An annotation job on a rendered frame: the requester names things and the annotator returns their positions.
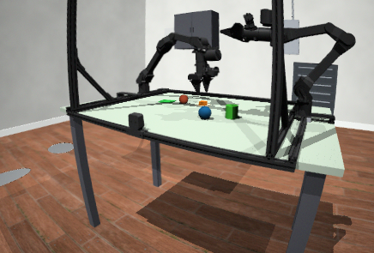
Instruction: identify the reddish-brown ball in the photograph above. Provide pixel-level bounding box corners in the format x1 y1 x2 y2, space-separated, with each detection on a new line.
179 94 188 104

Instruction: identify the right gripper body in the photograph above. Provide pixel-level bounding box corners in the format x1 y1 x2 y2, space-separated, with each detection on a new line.
234 22 260 43

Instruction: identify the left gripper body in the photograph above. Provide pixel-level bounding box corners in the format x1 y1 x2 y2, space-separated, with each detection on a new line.
188 62 213 81

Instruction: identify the green cylinder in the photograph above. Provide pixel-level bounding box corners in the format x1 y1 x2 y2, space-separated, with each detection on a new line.
226 104 238 119

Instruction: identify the dark blue ball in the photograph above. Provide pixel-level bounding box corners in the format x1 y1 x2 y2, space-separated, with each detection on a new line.
198 106 212 119

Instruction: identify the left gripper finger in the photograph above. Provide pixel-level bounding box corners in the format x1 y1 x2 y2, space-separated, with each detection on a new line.
202 78 214 92
190 80 203 94

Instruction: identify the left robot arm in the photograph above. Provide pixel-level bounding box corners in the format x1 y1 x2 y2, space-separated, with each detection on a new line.
136 33 221 93

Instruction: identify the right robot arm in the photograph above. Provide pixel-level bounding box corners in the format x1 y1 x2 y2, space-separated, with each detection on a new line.
243 9 356 117

